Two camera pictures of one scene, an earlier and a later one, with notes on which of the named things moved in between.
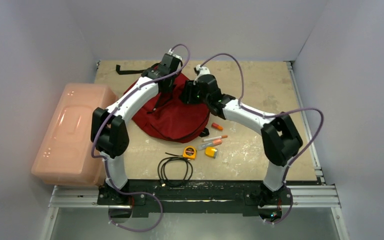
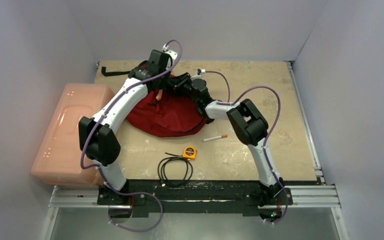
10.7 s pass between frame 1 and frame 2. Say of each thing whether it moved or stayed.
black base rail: stayed
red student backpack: moved
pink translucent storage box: stayed
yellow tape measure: stayed
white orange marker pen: stayed
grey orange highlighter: moved
